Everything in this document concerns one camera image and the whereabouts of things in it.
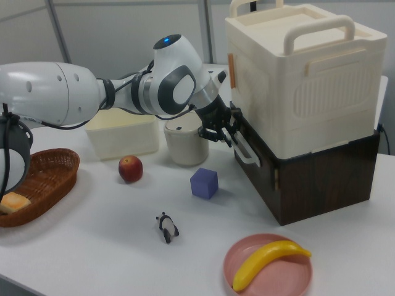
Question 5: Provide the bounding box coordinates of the panda figurine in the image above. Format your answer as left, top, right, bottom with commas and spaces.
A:
156, 212, 180, 244

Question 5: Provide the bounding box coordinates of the brown wicker basket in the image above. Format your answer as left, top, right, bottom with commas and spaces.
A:
0, 148, 81, 228

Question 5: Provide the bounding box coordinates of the white drawer handle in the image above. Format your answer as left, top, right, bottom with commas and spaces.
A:
223, 128, 262, 169

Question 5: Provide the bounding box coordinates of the red apple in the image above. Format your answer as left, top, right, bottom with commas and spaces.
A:
118, 155, 144, 183

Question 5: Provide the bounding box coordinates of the thin black cable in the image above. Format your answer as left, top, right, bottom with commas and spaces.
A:
376, 122, 390, 155

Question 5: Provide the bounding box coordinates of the purple cube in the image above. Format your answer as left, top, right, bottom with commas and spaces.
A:
189, 167, 219, 200

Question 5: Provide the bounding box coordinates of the orange cabinet door handle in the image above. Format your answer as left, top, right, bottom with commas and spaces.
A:
227, 52, 237, 89

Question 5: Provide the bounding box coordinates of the dark brown wooden drawer box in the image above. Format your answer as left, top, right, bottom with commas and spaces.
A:
230, 103, 381, 228

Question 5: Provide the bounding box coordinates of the yellow banana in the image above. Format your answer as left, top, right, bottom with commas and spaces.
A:
231, 239, 312, 292

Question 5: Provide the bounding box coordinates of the cream lidded trash can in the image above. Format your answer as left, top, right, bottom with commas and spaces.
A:
163, 118, 210, 167

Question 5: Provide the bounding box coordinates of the pink plate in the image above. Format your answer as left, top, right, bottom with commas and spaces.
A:
223, 233, 314, 296

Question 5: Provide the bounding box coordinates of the orange bread loaf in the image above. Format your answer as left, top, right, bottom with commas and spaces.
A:
0, 191, 32, 215

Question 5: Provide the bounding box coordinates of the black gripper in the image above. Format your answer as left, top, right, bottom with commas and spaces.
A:
194, 96, 245, 149

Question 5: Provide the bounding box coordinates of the white square plastic bin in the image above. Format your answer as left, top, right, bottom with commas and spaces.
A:
85, 109, 160, 161

